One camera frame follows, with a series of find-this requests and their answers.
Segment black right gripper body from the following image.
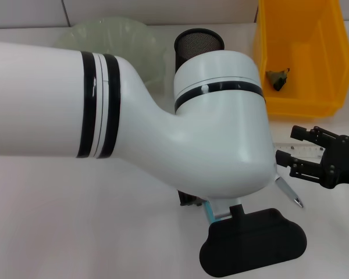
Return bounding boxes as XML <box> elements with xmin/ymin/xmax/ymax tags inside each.
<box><xmin>319</xmin><ymin>135</ymin><xmax>349</xmax><ymax>190</ymax></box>

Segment transparent plastic ruler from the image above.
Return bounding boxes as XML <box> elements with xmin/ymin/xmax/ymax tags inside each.
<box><xmin>274</xmin><ymin>141</ymin><xmax>326</xmax><ymax>160</ymax></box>

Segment blue scissors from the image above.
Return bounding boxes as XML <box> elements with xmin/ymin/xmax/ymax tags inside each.
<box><xmin>202</xmin><ymin>201</ymin><xmax>218</xmax><ymax>225</ymax></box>

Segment green plastic wrapper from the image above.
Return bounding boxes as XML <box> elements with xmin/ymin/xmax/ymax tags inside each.
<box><xmin>265</xmin><ymin>67</ymin><xmax>291</xmax><ymax>91</ymax></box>

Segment white grey ballpoint pen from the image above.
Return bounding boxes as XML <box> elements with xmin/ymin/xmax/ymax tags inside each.
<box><xmin>274</xmin><ymin>176</ymin><xmax>305</xmax><ymax>209</ymax></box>

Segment black mesh pen holder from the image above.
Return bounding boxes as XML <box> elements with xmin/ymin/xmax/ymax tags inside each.
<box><xmin>173</xmin><ymin>28</ymin><xmax>225</xmax><ymax>72</ymax></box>

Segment translucent green fruit plate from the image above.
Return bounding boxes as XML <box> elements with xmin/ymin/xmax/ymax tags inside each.
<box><xmin>54</xmin><ymin>17</ymin><xmax>168</xmax><ymax>96</ymax></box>

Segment yellow plastic bin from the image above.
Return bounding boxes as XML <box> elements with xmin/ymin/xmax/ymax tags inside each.
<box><xmin>252</xmin><ymin>0</ymin><xmax>349</xmax><ymax>119</ymax></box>

